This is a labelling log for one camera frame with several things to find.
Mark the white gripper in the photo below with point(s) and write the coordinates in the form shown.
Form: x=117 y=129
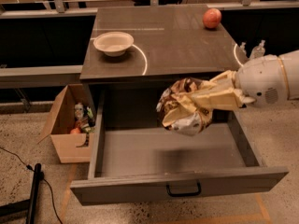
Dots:
x=261 y=78

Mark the brown chip bag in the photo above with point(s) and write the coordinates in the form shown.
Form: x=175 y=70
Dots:
x=179 y=113

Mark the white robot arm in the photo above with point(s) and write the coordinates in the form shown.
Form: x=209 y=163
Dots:
x=291 y=60

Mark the grey cabinet with dark top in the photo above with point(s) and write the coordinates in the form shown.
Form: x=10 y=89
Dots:
x=170 y=42

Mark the open grey top drawer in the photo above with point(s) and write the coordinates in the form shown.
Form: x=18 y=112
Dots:
x=134 y=158

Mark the clear plastic bottle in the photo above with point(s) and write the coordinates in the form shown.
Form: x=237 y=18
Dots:
x=258 y=51

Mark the red apple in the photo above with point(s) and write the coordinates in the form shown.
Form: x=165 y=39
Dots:
x=212 y=18

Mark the white paper bowl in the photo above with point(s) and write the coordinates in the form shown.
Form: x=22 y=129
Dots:
x=113 y=44

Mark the white packet in box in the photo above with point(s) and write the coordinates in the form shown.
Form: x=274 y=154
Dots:
x=79 y=111

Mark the small red fruit in box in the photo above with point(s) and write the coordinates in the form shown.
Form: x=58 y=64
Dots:
x=75 y=130

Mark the open cardboard box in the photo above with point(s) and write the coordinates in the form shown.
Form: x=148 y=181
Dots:
x=70 y=147

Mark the black stand leg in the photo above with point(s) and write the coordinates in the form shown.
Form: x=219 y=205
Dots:
x=29 y=205

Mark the black drawer handle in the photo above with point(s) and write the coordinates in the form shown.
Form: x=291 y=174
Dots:
x=184 y=190

